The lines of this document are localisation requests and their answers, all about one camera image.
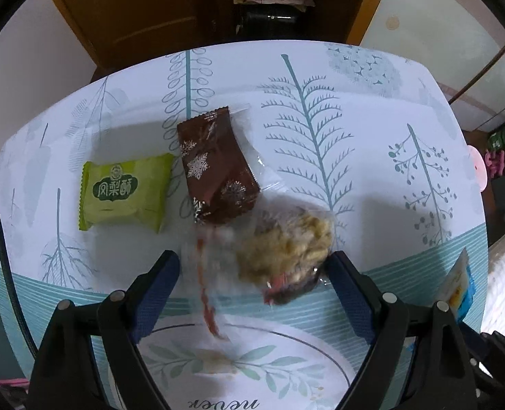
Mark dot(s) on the blue snack packet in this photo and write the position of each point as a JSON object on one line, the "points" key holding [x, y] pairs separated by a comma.
{"points": [[459, 282]]}

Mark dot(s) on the wooden shelf unit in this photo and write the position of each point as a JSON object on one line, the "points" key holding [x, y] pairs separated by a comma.
{"points": [[342, 8]]}

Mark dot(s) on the pink toy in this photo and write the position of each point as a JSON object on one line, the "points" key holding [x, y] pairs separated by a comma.
{"points": [[495, 163]]}

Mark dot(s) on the brown wooden door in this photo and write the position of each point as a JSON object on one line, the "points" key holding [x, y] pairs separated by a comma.
{"points": [[141, 17]]}

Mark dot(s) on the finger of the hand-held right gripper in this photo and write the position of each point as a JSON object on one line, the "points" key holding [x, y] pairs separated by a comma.
{"points": [[498, 367]]}

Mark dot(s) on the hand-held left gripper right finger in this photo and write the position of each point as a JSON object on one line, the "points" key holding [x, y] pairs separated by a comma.
{"points": [[348, 290]]}

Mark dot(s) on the brown snowflake snack packet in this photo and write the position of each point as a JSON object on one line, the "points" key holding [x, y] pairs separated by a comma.
{"points": [[218, 166]]}

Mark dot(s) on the dark bag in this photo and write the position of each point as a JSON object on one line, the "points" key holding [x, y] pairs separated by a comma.
{"points": [[269, 19]]}

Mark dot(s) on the pink plastic stool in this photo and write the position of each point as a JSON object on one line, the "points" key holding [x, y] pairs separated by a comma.
{"points": [[478, 168]]}

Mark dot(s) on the clear packet of yellow crisps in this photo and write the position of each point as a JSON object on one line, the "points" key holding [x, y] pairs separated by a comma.
{"points": [[286, 243]]}

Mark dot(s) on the green snack packet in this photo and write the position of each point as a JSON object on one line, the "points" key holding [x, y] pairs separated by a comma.
{"points": [[124, 192]]}

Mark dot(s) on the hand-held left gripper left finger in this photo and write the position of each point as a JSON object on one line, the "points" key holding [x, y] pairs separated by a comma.
{"points": [[158, 286]]}

